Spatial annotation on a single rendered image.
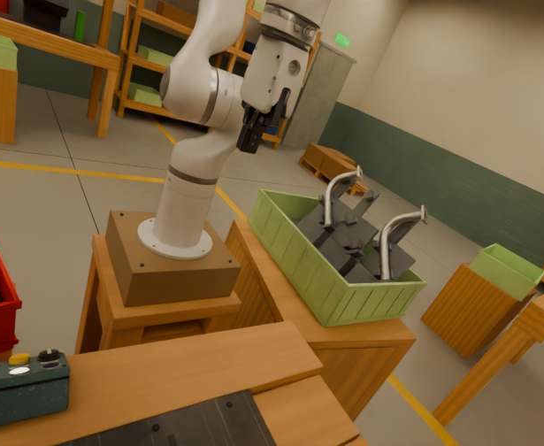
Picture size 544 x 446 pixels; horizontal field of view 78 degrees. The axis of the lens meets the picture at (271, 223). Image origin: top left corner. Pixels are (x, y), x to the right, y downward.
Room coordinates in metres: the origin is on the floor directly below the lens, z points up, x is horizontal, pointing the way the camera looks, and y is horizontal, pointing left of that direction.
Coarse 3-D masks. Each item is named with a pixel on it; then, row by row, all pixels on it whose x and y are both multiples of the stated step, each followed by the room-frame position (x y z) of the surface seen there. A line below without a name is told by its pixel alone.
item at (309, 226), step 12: (348, 180) 1.43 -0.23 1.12; (336, 192) 1.44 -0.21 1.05; (336, 204) 1.39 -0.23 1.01; (312, 216) 1.40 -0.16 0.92; (324, 216) 1.37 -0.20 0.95; (336, 216) 1.35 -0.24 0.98; (300, 228) 1.31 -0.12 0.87; (312, 228) 1.28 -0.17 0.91; (312, 240) 1.24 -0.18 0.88; (324, 240) 1.27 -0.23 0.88
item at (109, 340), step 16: (96, 272) 0.70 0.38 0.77; (96, 288) 0.71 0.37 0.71; (96, 304) 0.71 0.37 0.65; (80, 320) 0.74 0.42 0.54; (96, 320) 0.72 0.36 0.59; (192, 320) 0.70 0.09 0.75; (208, 320) 0.69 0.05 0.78; (224, 320) 0.71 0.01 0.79; (80, 336) 0.71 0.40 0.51; (96, 336) 0.72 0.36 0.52; (112, 336) 0.52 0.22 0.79; (128, 336) 0.54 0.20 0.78; (144, 336) 0.59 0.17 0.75; (160, 336) 0.61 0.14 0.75; (176, 336) 0.64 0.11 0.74; (80, 352) 0.70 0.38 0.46
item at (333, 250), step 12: (372, 192) 1.30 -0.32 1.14; (360, 204) 1.31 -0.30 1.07; (348, 216) 1.30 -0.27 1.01; (360, 216) 1.27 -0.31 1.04; (336, 228) 1.28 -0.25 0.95; (348, 228) 1.26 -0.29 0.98; (360, 228) 1.24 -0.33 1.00; (372, 228) 1.22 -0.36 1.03; (336, 240) 1.25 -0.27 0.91; (360, 240) 1.21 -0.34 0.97; (324, 252) 1.18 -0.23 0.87; (336, 252) 1.16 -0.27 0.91; (336, 264) 1.13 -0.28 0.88; (348, 264) 1.13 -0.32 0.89
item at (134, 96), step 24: (144, 0) 4.60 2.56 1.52; (168, 24) 4.81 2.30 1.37; (192, 24) 5.14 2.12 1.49; (120, 48) 4.86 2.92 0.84; (144, 48) 4.87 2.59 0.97; (240, 48) 5.72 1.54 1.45; (312, 48) 6.61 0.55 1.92; (120, 72) 4.89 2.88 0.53; (120, 96) 4.57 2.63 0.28; (144, 96) 4.81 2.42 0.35
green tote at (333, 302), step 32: (256, 224) 1.27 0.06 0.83; (288, 224) 1.12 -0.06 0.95; (288, 256) 1.07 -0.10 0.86; (320, 256) 0.96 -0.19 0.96; (320, 288) 0.91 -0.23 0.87; (352, 288) 0.86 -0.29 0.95; (384, 288) 0.95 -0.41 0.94; (416, 288) 1.07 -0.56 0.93; (320, 320) 0.87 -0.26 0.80; (352, 320) 0.92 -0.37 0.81
